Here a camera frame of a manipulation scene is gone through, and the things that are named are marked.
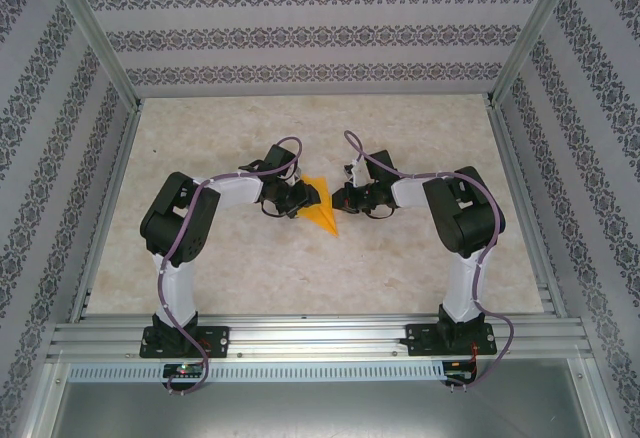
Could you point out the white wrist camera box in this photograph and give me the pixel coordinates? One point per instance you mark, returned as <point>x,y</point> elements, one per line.
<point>298,174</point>
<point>357,175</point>

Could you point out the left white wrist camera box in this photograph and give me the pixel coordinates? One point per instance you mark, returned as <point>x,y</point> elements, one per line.
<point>298,174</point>

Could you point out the aluminium side rail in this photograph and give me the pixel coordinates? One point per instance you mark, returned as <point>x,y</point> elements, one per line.
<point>511,158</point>
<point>109,208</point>

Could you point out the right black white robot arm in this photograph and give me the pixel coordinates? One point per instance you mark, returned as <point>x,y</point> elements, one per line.
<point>460,218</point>

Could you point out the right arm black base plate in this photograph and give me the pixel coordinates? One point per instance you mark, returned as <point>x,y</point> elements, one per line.
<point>420,338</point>

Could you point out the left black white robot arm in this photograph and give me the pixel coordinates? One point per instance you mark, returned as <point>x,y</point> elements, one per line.
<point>175,223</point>

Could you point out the orange paper sheet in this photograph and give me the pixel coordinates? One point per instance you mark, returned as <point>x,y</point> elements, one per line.
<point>324,213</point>

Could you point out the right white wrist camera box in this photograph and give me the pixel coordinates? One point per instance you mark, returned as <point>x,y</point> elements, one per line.
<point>357,175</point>

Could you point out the aluminium mounting rail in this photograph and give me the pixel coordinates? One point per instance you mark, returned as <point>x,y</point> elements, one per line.
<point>310,330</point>

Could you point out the aluminium frame post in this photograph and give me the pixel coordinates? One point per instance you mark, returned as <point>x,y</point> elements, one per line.
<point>92,33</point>
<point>532,33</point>

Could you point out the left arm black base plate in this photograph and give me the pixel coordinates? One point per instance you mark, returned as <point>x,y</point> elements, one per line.
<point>217,340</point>

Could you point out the grey metal sheet panel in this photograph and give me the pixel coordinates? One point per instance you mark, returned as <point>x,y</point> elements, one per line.
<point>320,413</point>

